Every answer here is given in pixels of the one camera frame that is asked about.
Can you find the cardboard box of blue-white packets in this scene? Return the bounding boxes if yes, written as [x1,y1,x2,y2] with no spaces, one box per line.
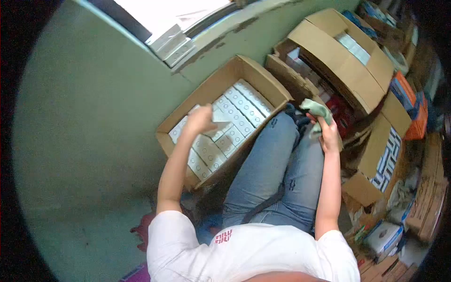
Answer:
[341,91,413,208]

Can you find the person's left hand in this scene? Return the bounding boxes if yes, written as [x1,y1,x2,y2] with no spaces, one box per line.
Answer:
[183,104,218,137]

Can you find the rows of white ring-print packets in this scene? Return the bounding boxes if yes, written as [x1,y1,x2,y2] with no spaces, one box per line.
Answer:
[168,79,275,182]

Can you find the person's legs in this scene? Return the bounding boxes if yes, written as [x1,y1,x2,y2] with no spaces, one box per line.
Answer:
[222,103,325,234]

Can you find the person's right hand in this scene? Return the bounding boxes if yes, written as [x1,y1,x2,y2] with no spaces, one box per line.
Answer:
[306,112,340,153]

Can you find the single white packet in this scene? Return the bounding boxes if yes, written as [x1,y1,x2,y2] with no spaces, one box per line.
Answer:
[211,109,234,134]

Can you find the person's left fingers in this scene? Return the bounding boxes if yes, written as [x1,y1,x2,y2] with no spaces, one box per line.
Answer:
[197,104,218,126]

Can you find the stack of flattened cartons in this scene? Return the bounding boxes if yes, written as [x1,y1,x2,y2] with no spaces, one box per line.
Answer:
[404,133,449,243]

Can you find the person's body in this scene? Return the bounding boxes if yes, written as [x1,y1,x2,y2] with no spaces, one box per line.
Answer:
[146,210,362,282]

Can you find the stack of orange boxes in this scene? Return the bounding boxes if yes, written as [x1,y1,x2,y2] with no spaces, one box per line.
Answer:
[390,70,429,141]

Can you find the torn-flap cardboard box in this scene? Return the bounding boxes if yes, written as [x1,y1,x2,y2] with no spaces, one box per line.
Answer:
[264,39,356,152]

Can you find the green cloth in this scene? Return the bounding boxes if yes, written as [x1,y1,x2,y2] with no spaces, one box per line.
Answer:
[299,98,334,140]

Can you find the open cardboard box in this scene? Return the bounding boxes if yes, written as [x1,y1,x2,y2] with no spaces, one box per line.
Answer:
[155,54,294,191]

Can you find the person's right fingers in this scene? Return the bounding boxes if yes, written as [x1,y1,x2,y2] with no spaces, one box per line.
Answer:
[306,112,323,128]

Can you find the white and blue box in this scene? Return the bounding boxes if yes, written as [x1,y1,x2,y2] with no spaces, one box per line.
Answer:
[363,220,404,264]

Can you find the large taped cardboard carton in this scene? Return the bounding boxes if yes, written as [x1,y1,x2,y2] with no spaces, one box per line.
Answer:
[287,8,395,117]

